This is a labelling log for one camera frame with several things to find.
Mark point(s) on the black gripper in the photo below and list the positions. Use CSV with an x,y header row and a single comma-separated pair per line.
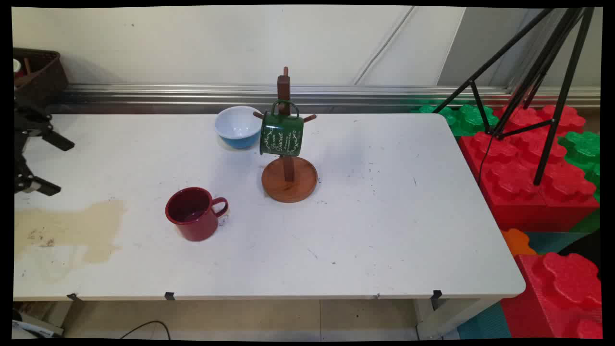
x,y
18,146

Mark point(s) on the green enamel mug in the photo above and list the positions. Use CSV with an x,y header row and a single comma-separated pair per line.
x,y
282,137

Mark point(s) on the brown woven basket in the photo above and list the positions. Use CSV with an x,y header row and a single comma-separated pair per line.
x,y
41,77

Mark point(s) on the white cup in basket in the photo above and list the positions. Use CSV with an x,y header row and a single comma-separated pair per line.
x,y
17,65

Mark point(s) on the black table edge clip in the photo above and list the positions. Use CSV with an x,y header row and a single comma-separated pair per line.
x,y
73,297
169,296
436,294

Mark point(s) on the red enamel mug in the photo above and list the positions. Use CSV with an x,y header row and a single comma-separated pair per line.
x,y
192,214

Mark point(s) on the blue and white bowl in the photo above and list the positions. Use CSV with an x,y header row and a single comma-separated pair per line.
x,y
238,126

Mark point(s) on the wooden mug tree stand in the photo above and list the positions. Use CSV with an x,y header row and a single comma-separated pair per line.
x,y
289,180

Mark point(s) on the green foam block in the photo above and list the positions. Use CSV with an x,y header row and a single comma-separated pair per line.
x,y
463,117
584,151

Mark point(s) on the white table leg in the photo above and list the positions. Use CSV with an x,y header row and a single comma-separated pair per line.
x,y
444,319

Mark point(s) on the teal foam floor mat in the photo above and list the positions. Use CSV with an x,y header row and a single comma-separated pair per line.
x,y
483,324

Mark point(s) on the large red foam block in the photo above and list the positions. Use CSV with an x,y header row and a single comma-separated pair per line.
x,y
516,178

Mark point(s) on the orange foam block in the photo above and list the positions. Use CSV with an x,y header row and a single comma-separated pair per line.
x,y
516,241

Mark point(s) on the black tripod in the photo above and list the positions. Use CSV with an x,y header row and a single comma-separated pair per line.
x,y
545,72

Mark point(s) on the metal wall rail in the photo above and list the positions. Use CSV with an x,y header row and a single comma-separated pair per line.
x,y
192,94

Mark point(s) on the white wall conduit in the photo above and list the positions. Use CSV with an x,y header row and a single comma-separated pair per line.
x,y
384,45

